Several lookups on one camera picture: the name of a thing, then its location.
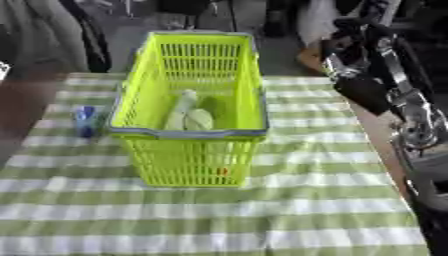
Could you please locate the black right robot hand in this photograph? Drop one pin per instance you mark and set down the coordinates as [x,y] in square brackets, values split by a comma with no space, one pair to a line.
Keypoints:
[361,93]

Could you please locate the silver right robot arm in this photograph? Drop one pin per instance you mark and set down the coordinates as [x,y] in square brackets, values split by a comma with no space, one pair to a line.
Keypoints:
[417,130]

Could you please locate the small orange toy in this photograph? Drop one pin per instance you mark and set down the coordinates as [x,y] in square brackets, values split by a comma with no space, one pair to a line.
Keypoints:
[223,171]

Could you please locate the pale green round toy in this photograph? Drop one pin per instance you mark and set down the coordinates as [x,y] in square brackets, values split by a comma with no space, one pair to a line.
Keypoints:
[200,120]

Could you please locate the lime green plastic basket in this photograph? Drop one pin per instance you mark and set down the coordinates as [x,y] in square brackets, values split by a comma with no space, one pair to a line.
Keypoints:
[192,156]

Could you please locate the pale white green bottle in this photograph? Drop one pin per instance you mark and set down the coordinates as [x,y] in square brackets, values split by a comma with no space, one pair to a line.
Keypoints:
[178,111]

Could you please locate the black chair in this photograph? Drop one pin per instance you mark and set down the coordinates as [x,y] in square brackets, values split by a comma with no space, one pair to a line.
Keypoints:
[184,10]

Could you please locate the blue and white bottle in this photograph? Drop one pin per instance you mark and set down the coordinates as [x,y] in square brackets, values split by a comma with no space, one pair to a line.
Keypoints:
[86,120]

